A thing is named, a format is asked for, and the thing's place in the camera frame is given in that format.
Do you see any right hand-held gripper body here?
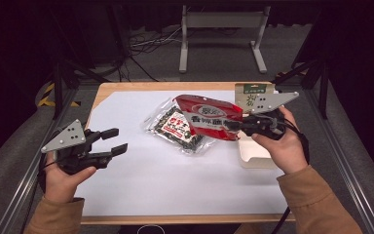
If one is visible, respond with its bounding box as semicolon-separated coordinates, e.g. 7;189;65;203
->
240;91;301;141

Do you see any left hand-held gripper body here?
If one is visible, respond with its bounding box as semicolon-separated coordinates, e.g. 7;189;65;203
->
40;118;113;176

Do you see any red snack packet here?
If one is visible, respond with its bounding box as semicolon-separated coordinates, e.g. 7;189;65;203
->
171;94;244;141

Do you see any green and beige food packet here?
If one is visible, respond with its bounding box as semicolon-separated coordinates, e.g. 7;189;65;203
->
234;82;279;115

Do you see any cream divided lunch box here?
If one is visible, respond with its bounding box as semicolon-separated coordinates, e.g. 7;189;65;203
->
235;111;285;170

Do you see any person's right hand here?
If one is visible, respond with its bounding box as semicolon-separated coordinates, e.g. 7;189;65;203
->
250;105;309;176

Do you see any person's left hand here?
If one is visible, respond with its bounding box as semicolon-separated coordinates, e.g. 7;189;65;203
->
43;150;98;205

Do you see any black metal stand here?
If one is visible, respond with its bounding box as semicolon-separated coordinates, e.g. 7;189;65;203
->
50;58;112;120
271;58;331;120

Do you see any yellow black hazard tape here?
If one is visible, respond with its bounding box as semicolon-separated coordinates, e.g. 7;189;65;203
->
36;82;81;108

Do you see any white paper sheet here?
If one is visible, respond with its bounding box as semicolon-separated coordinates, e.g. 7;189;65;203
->
74;90;290;217

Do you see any clear seaweed packet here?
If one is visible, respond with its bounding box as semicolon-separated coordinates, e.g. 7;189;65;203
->
143;97;219;156

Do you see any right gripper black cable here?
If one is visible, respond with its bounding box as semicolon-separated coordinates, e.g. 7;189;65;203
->
270;115;311;234

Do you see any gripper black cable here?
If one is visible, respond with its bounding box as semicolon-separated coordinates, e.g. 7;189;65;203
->
36;157;50;193
270;115;311;234

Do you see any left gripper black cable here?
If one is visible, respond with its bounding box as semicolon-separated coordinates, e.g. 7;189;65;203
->
36;157;50;193

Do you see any aluminium floor rail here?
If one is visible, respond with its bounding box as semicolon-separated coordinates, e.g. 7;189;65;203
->
0;87;80;234
304;87;374;234

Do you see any white ring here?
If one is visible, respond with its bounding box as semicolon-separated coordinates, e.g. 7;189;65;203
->
136;223;167;234

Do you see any bundle of floor cables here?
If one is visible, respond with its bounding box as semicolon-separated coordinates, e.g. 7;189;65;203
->
118;24;183;83

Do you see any white metal stand frame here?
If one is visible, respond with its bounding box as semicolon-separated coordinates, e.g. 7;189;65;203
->
178;4;273;74

